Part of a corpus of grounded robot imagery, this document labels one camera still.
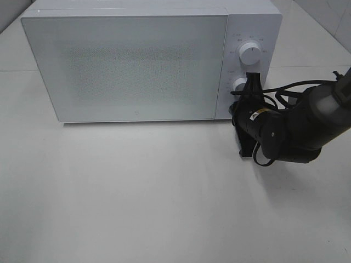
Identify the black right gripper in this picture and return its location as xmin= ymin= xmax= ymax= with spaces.
xmin=229 ymin=72 xmax=285 ymax=158

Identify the upper white power knob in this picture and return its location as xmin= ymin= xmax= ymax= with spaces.
xmin=239 ymin=41 xmax=262 ymax=66

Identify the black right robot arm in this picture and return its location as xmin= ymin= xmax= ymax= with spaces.
xmin=229 ymin=71 xmax=350 ymax=167

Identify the white microwave oven body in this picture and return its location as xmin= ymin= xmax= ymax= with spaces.
xmin=21 ymin=1 xmax=282 ymax=121

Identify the white timer knob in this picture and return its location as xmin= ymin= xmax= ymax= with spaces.
xmin=232 ymin=77 xmax=247 ymax=92

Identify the white microwave door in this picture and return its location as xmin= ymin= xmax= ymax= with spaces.
xmin=22 ymin=15 xmax=227 ymax=123

